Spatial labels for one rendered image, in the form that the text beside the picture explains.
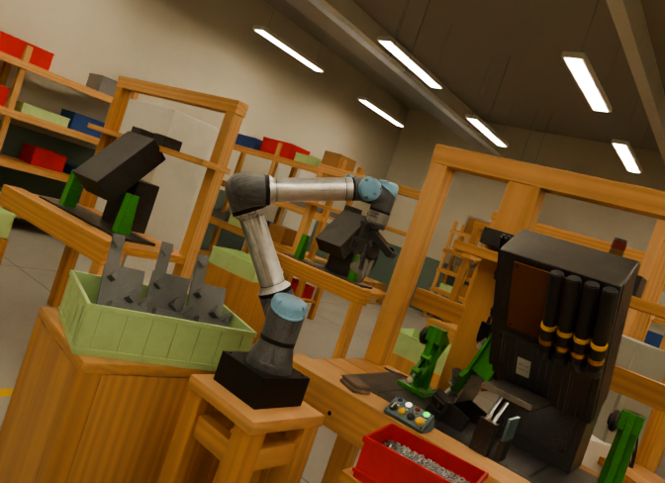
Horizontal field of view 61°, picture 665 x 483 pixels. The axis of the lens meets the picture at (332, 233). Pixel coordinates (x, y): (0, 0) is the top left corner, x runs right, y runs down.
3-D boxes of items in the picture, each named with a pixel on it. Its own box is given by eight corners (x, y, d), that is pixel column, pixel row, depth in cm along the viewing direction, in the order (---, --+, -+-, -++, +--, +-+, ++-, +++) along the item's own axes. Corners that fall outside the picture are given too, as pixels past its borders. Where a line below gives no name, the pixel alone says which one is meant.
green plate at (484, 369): (478, 394, 192) (512, 344, 188) (459, 378, 197) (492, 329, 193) (489, 391, 202) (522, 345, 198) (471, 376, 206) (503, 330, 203)
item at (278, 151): (289, 318, 733) (344, 153, 725) (176, 260, 880) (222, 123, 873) (314, 320, 776) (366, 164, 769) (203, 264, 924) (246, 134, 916)
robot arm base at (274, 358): (263, 375, 168) (274, 343, 168) (237, 355, 179) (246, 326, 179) (300, 377, 179) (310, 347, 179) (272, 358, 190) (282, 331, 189)
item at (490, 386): (528, 415, 165) (532, 405, 165) (479, 390, 175) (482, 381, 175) (561, 405, 196) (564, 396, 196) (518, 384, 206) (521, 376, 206)
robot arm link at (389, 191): (374, 177, 198) (396, 185, 199) (364, 207, 198) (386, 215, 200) (380, 178, 190) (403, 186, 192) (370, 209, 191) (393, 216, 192)
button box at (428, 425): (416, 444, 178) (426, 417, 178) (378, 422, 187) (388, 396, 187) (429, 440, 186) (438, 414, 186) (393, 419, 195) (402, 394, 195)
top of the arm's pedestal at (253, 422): (248, 435, 157) (253, 422, 157) (186, 385, 178) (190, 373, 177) (322, 427, 181) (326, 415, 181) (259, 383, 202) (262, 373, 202)
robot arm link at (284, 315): (261, 337, 172) (275, 295, 171) (258, 326, 185) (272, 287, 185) (298, 347, 174) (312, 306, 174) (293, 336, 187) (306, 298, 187)
